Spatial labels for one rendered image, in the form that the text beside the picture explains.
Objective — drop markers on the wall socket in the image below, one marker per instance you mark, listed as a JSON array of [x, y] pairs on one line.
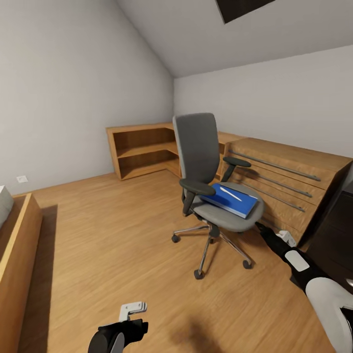
[[22, 179]]

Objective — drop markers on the folder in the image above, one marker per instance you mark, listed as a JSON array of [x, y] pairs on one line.
[[232, 200]]

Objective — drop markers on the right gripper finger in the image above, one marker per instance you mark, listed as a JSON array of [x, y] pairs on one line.
[[260, 226]]

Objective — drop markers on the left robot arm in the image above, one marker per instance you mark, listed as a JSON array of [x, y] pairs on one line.
[[114, 337]]

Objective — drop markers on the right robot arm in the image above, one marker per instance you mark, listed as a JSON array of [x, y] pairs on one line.
[[332, 303]]

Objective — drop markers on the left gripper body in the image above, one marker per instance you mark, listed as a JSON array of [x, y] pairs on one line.
[[134, 330]]

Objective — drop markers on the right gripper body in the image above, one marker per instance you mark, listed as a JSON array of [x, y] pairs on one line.
[[272, 240]]

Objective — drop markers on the swivel chair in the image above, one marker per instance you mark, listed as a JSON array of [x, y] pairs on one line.
[[199, 155]]

